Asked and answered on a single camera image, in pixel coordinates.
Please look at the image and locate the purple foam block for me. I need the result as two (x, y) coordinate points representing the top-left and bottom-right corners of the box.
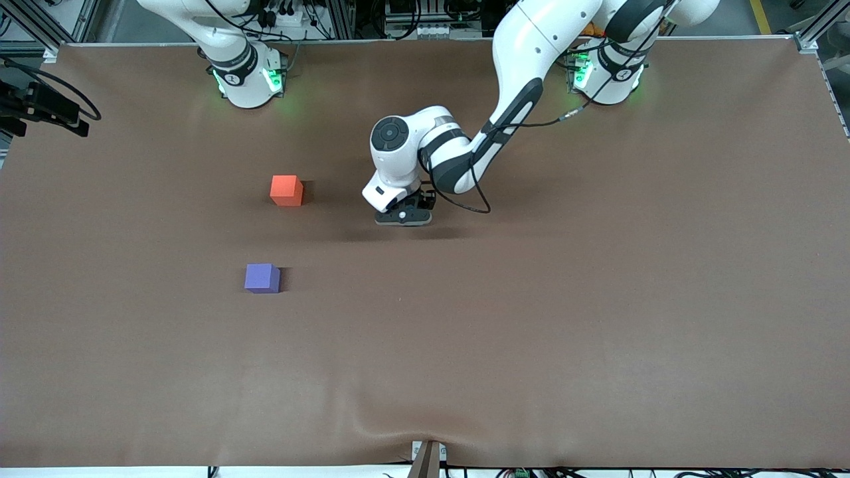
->
(244, 263), (282, 294)

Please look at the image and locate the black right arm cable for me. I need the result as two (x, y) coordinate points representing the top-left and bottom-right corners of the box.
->
(0, 56), (102, 121)

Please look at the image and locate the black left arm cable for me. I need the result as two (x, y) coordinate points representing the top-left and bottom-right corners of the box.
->
(418, 0), (671, 214)

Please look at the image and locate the brown table edge bracket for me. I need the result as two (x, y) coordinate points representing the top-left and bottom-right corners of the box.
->
(408, 439), (447, 478)

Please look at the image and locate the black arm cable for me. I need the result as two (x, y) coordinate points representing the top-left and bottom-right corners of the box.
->
(0, 56), (102, 121)
(418, 0), (671, 214)

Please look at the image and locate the brown table cloth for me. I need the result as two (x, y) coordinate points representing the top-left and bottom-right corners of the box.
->
(0, 37), (850, 469)

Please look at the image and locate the orange foam block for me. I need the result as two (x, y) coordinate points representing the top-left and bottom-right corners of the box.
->
(270, 175), (305, 207)

